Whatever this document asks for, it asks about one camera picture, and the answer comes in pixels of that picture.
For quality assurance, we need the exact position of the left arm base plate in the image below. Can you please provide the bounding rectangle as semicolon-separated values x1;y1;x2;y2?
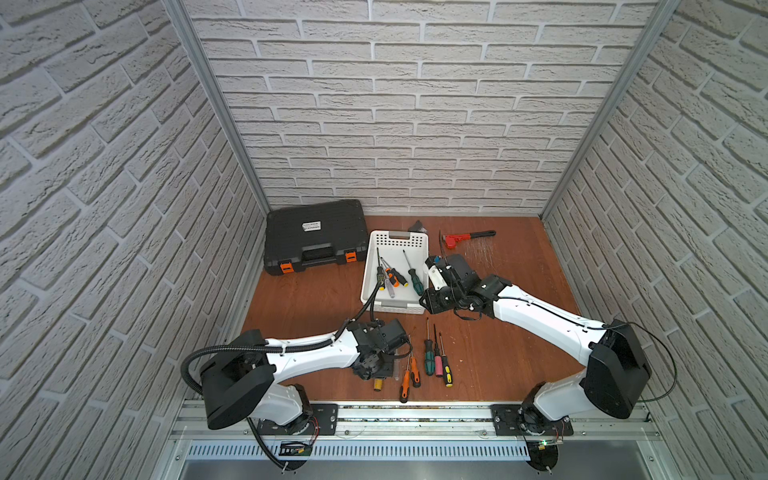
257;403;339;436

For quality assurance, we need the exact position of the black plastic tool case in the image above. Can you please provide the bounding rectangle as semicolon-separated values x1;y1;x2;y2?
264;199;368;276

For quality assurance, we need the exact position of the short orange screwdriver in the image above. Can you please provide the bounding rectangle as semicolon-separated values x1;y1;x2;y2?
409;354;421;388

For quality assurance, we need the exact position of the black yellow slim screwdriver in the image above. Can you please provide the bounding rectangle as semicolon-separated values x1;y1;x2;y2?
438;334;454;387

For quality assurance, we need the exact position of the white perforated plastic bin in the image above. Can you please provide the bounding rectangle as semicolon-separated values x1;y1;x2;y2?
360;230;429;315

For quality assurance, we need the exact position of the large green black screwdriver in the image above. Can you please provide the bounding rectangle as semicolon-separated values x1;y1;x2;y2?
402;249;425;297

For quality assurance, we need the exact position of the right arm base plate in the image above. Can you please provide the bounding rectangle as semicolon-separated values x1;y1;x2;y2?
490;403;574;437

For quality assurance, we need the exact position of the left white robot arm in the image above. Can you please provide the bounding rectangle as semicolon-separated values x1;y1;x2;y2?
180;294;412;430

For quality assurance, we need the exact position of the orange black small screwdriver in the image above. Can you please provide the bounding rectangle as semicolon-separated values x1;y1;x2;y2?
380;257;400;288

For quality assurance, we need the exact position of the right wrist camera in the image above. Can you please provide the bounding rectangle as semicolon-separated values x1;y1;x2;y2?
425;256;447;291

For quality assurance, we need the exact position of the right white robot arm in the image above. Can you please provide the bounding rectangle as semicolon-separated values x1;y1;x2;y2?
419;254;652;435

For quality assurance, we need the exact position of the pink handle screwdriver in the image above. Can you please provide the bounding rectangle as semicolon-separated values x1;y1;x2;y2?
433;326;444;377

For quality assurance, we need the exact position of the clear precision screwdriver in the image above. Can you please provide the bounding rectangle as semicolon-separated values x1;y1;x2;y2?
385;273;395;298

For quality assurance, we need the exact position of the black yellow dotted screwdriver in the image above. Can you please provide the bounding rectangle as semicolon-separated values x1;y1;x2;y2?
376;249;386;290

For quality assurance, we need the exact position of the black yellow short screwdriver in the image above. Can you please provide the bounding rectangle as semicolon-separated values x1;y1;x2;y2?
391;266;409;287

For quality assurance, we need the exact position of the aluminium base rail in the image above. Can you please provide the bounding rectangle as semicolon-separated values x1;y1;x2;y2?
170;400;662;441

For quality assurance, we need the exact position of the long orange screwdriver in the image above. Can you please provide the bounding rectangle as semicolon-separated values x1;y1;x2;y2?
399;355;412;404

